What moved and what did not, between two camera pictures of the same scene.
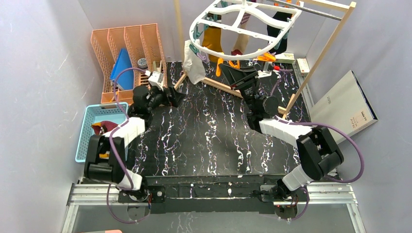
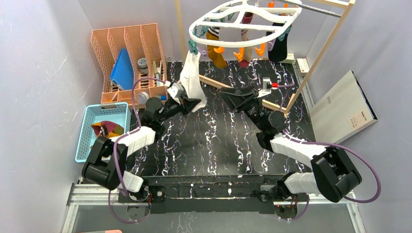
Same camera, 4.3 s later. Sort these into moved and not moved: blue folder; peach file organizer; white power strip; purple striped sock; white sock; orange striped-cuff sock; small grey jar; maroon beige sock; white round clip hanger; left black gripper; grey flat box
Moved: white sock; left black gripper; white round clip hanger; maroon beige sock
Not moved: blue folder; purple striped sock; grey flat box; orange striped-cuff sock; white power strip; peach file organizer; small grey jar
